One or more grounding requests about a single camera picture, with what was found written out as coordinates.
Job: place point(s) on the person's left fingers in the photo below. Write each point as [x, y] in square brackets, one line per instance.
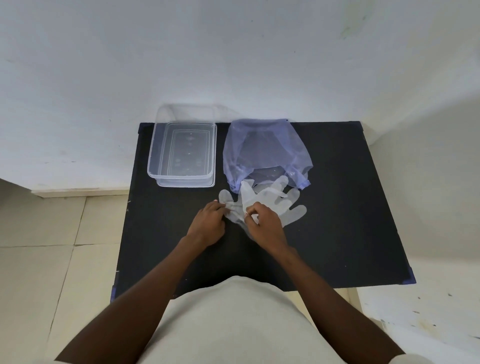
[221, 213]

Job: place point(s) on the clear plastic storage container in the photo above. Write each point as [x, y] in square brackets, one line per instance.
[183, 152]

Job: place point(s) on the person's left hand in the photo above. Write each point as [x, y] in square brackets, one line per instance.
[205, 224]

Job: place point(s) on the person's left forearm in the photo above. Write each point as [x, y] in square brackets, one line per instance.
[139, 298]

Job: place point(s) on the person's right hand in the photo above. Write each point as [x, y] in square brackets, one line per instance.
[268, 228]

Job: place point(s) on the person's right fingers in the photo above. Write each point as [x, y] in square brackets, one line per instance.
[252, 213]

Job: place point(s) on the person's beige shirt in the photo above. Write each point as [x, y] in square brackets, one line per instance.
[232, 326]

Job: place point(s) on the clear disposable plastic glove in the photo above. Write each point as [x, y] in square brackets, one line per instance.
[278, 191]
[293, 214]
[234, 210]

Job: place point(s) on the blue translucent plastic bag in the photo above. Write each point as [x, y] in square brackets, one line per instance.
[262, 148]

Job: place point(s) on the person's right forearm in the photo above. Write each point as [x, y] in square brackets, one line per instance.
[332, 300]

